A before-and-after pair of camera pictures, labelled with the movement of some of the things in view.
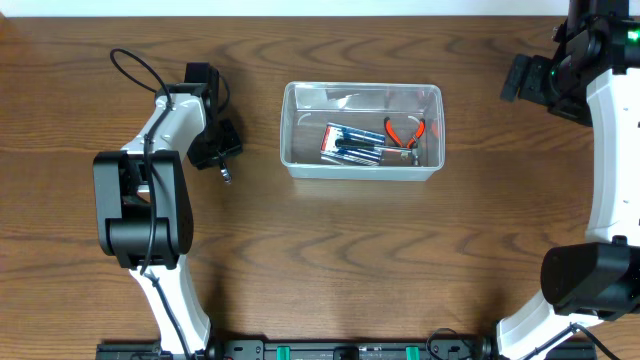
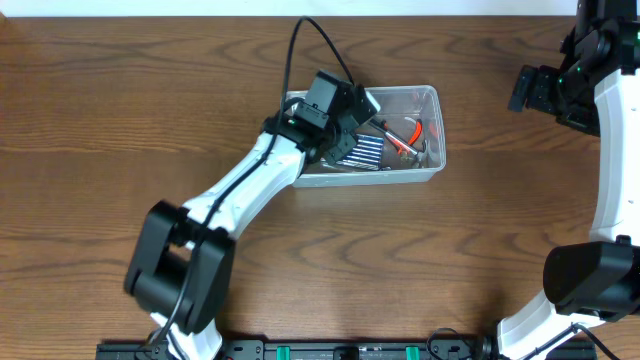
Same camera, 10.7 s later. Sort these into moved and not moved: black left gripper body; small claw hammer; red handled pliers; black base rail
Moved: black left gripper body; small claw hammer
Not moved: black base rail; red handled pliers
